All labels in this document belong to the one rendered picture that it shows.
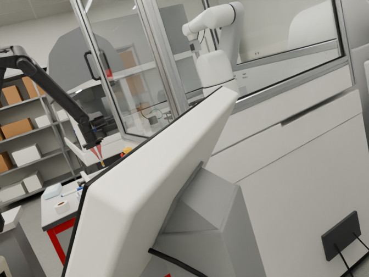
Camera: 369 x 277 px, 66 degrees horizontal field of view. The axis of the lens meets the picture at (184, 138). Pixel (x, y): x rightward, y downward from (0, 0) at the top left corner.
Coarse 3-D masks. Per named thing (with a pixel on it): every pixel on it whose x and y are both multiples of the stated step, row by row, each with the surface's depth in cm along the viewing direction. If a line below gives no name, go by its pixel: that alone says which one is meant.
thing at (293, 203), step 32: (352, 128) 140; (288, 160) 122; (320, 160) 131; (352, 160) 142; (256, 192) 115; (288, 192) 123; (320, 192) 133; (352, 192) 143; (256, 224) 116; (288, 224) 125; (320, 224) 134; (352, 224) 143; (288, 256) 126; (320, 256) 136; (352, 256) 147
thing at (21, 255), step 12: (12, 216) 170; (12, 228) 161; (0, 240) 163; (12, 240) 166; (24, 240) 179; (0, 252) 164; (12, 252) 166; (24, 252) 171; (12, 264) 167; (24, 264) 169; (36, 264) 183; (12, 276) 168; (24, 276) 170; (36, 276) 175
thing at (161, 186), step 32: (224, 96) 62; (192, 128) 41; (128, 160) 29; (160, 160) 31; (192, 160) 43; (96, 192) 24; (128, 192) 25; (160, 192) 30; (192, 192) 48; (224, 192) 52; (96, 224) 25; (128, 224) 24; (160, 224) 44; (192, 224) 45; (96, 256) 26; (128, 256) 31
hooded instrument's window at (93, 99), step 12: (72, 96) 209; (84, 96) 212; (96, 96) 216; (60, 108) 240; (84, 108) 213; (96, 108) 217; (108, 108) 221; (60, 120) 310; (108, 120) 222; (72, 132) 226; (96, 132) 218; (108, 132) 222; (72, 144) 283
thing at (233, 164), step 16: (336, 96) 140; (352, 96) 138; (304, 112) 130; (320, 112) 129; (336, 112) 133; (352, 112) 139; (272, 128) 116; (288, 128) 120; (304, 128) 125; (320, 128) 129; (128, 144) 181; (240, 144) 110; (256, 144) 113; (272, 144) 117; (288, 144) 121; (224, 160) 107; (240, 160) 110; (256, 160) 114; (272, 160) 118; (224, 176) 107; (240, 176) 111
